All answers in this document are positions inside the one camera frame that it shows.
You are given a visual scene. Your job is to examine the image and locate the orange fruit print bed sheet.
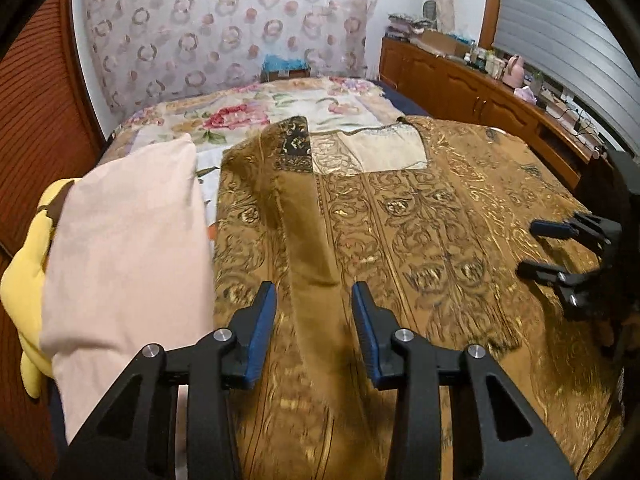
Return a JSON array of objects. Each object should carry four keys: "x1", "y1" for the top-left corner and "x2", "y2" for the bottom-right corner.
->
[{"x1": 194, "y1": 147, "x2": 226, "y2": 223}]

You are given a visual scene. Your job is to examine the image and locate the grey window blind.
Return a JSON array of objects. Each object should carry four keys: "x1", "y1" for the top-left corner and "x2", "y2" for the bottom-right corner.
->
[{"x1": 492, "y1": 0, "x2": 640, "y2": 156}]

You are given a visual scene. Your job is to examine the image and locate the yellow plush toy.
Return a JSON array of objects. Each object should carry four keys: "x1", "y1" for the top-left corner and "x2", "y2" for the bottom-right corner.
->
[{"x1": 0, "y1": 178, "x2": 83, "y2": 400}]

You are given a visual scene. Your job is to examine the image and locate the blue fringed box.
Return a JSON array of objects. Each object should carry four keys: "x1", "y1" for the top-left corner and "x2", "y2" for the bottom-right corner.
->
[{"x1": 261, "y1": 54, "x2": 312, "y2": 82}]

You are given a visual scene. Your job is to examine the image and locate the brown louvred wardrobe door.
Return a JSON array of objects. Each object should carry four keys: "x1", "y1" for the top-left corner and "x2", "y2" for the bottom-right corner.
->
[{"x1": 0, "y1": 0, "x2": 108, "y2": 256}]

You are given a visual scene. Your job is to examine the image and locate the cardboard box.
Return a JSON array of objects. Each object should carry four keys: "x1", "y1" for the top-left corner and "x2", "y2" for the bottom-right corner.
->
[{"x1": 415, "y1": 28, "x2": 472, "y2": 57}]

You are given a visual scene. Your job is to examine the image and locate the wooden cabinet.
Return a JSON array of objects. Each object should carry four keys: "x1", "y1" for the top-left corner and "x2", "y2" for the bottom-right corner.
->
[{"x1": 378, "y1": 36, "x2": 603, "y2": 193}]

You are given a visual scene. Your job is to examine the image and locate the pale pink pillow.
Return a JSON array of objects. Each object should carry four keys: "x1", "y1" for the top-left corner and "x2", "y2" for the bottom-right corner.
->
[{"x1": 39, "y1": 133, "x2": 216, "y2": 443}]

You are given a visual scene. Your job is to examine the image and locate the gold patterned brown garment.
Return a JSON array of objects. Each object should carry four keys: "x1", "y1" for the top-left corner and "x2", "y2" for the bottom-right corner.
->
[{"x1": 207, "y1": 115, "x2": 626, "y2": 480}]

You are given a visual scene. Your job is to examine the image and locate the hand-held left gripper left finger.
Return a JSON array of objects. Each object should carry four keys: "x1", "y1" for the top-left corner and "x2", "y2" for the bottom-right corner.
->
[{"x1": 65, "y1": 281, "x2": 278, "y2": 480}]

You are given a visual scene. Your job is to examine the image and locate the pink kettle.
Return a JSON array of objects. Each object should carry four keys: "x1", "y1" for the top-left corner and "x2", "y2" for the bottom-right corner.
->
[{"x1": 502, "y1": 55, "x2": 527, "y2": 89}]

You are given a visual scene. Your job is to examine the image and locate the floral quilt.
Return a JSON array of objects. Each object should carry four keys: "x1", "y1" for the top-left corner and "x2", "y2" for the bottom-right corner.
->
[{"x1": 107, "y1": 76, "x2": 431, "y2": 161}]

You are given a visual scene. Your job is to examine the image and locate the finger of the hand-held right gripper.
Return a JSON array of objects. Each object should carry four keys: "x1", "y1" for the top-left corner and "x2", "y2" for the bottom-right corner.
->
[
  {"x1": 530, "y1": 212, "x2": 621, "y2": 261},
  {"x1": 517, "y1": 260, "x2": 608, "y2": 321}
]

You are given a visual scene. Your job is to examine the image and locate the stack of folded cloths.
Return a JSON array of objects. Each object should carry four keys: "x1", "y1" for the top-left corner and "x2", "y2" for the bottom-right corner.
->
[{"x1": 386, "y1": 10, "x2": 437, "y2": 41}]

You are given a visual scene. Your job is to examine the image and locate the row of small bottles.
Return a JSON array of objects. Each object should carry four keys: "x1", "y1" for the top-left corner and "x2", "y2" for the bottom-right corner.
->
[{"x1": 467, "y1": 47, "x2": 504, "y2": 79}]

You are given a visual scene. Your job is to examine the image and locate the ring patterned sheer curtain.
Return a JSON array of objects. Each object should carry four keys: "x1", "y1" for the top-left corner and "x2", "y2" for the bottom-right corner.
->
[{"x1": 72, "y1": 0, "x2": 383, "y2": 126}]

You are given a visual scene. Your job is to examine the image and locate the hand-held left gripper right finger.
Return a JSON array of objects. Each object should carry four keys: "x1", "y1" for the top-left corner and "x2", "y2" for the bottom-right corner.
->
[{"x1": 351, "y1": 281, "x2": 576, "y2": 480}]

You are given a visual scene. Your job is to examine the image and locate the dark panel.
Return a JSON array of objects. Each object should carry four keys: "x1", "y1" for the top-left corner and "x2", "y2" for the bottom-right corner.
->
[{"x1": 575, "y1": 152, "x2": 623, "y2": 221}]

